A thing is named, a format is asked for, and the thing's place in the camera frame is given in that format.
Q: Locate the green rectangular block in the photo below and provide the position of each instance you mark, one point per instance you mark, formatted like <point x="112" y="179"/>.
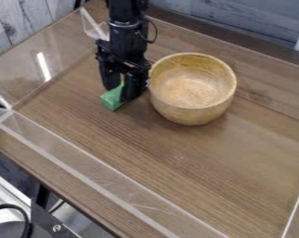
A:
<point x="109" y="99"/>

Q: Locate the black table leg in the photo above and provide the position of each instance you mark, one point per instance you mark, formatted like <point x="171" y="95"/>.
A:
<point x="43" y="197"/>

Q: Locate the black metal table bracket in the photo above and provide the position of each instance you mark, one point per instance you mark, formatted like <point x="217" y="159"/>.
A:
<point x="47" y="226"/>

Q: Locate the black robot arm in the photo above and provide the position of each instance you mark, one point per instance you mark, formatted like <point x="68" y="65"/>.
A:
<point x="127" y="11"/>

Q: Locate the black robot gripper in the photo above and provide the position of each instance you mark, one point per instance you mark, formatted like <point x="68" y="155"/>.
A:
<point x="121" y="55"/>

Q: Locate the light wooden bowl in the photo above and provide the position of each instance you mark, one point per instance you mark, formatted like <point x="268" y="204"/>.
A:
<point x="192" y="87"/>

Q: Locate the clear acrylic tray enclosure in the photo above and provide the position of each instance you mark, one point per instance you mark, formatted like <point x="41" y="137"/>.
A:
<point x="145" y="177"/>

